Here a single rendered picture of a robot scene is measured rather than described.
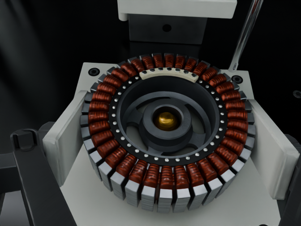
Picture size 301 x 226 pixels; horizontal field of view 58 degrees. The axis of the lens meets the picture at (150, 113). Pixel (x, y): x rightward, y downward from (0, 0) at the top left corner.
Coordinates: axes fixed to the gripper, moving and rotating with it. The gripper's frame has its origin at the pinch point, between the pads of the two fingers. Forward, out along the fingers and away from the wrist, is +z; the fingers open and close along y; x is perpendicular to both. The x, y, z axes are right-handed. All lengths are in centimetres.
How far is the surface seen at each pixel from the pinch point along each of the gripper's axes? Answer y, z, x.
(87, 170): -5.2, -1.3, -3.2
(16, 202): -9.9, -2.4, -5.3
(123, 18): -4.4, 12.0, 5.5
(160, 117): -0.5, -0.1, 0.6
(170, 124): 0.3, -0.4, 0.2
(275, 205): 7.3, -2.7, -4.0
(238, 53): 5.9, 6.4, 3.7
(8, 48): -15.8, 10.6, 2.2
